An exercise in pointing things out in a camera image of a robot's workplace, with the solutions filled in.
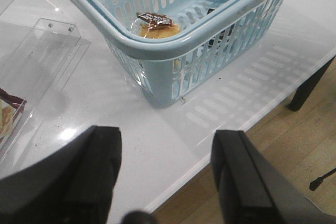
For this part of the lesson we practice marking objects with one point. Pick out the brown cracker snack packet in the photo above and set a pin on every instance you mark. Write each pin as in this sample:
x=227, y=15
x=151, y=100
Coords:
x=12, y=108

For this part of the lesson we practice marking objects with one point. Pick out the black table leg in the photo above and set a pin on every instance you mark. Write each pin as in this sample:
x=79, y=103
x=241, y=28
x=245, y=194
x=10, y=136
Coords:
x=304, y=90

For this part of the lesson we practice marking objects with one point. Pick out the packaged bread with brown label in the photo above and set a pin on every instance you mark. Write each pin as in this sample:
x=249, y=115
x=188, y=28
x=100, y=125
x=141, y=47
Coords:
x=154, y=26

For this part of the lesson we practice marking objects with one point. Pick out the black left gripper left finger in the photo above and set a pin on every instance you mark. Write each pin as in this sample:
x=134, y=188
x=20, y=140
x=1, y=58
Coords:
x=73, y=185

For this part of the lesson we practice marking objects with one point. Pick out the clear acrylic display shelf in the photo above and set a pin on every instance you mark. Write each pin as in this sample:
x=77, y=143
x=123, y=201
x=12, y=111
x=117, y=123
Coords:
x=40, y=49

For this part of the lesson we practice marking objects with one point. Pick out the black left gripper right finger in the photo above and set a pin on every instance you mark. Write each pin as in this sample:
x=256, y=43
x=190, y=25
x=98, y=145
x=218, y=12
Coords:
x=251, y=190

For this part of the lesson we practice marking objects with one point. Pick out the light blue plastic basket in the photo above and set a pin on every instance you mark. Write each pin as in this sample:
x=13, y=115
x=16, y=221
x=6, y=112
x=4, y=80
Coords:
x=169, y=68

